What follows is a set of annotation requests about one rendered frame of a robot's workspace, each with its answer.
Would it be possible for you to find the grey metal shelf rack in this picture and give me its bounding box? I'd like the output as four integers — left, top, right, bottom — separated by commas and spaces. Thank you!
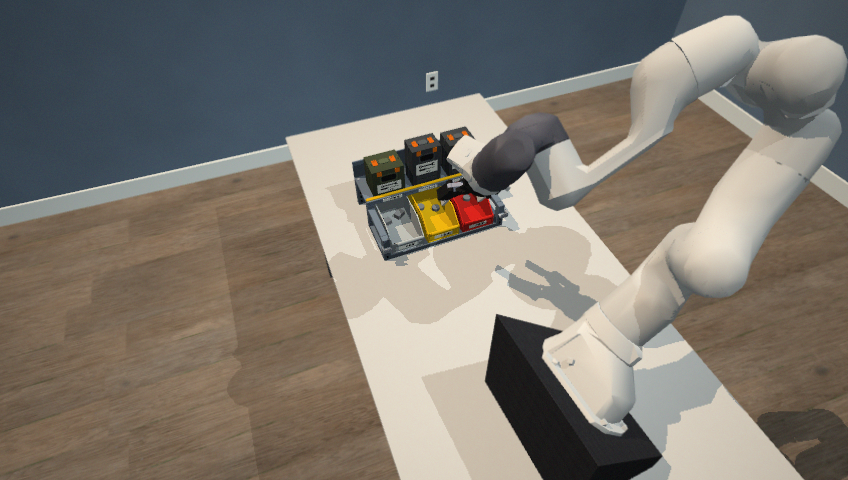
352, 148, 509, 261

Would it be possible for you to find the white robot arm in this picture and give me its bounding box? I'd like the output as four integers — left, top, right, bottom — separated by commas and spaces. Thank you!
446, 16, 848, 437

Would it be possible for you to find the yellow bin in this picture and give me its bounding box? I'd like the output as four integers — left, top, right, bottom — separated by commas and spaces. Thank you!
408, 186, 460, 243

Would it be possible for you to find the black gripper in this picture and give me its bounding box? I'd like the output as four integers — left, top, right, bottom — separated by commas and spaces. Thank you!
437, 178, 491, 206

